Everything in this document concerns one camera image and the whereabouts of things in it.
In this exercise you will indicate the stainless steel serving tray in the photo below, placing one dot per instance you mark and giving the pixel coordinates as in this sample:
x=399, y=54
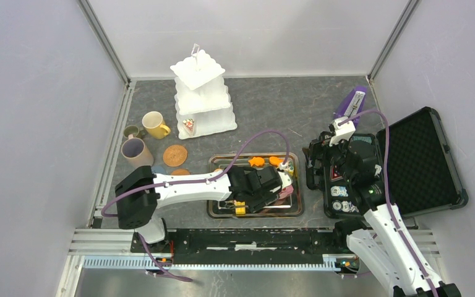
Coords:
x=291, y=206

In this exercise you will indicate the white three-tier dessert stand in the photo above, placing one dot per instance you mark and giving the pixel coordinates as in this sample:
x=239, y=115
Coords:
x=201, y=94

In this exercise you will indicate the blue grey coaster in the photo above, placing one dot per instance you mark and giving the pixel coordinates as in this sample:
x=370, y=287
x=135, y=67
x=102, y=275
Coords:
x=158, y=170

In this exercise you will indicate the purple metronome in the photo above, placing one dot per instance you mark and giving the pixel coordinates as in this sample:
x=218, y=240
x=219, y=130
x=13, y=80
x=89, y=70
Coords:
x=352, y=104

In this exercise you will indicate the round wooden coaster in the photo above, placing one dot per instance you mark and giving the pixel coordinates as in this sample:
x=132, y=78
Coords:
x=180, y=172

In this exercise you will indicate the pink tall mug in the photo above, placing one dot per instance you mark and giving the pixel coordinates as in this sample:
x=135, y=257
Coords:
x=135, y=151

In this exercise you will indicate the yellow mug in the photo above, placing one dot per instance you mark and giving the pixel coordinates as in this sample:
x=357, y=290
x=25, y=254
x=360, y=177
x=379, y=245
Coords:
x=154, y=124

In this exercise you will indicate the strawberry triangle cake slice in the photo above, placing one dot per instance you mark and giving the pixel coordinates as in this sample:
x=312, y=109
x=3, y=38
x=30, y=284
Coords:
x=189, y=126

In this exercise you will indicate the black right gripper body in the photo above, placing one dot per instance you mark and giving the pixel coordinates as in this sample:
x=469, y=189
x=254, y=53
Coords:
x=334, y=155

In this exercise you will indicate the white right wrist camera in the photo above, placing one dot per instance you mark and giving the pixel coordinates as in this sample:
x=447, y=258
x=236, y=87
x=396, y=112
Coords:
x=342, y=129

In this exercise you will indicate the orange fish cookie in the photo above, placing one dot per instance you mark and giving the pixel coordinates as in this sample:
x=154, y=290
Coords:
x=275, y=161

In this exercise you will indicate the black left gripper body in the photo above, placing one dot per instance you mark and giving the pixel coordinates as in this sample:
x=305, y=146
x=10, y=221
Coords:
x=260, y=199

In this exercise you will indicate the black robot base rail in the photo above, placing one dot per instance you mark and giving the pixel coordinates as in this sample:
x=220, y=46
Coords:
x=249, y=246

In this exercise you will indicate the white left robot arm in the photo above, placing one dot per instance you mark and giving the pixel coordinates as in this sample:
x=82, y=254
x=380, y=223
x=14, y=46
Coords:
x=143, y=192

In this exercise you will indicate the small green cup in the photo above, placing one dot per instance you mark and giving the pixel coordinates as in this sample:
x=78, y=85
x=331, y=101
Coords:
x=133, y=131

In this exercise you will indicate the pink cake slice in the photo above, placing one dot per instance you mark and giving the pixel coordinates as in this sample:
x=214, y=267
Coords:
x=285, y=192

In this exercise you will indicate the yellow layered cake slice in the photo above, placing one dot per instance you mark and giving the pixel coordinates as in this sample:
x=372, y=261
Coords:
x=239, y=208

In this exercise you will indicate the yellow kiwi topped cake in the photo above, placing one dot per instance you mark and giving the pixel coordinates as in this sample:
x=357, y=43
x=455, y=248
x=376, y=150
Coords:
x=287, y=167

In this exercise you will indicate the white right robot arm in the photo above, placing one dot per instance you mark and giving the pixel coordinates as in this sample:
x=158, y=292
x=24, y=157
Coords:
x=381, y=240

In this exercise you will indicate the red triangular dealer marker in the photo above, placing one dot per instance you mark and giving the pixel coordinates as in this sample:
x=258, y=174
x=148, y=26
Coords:
x=334, y=174

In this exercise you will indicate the woven rattan coaster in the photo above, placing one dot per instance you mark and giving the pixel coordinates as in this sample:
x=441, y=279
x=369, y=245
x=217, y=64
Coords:
x=175, y=155

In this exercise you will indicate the black poker chip case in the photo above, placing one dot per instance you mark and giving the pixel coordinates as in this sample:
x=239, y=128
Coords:
x=422, y=173

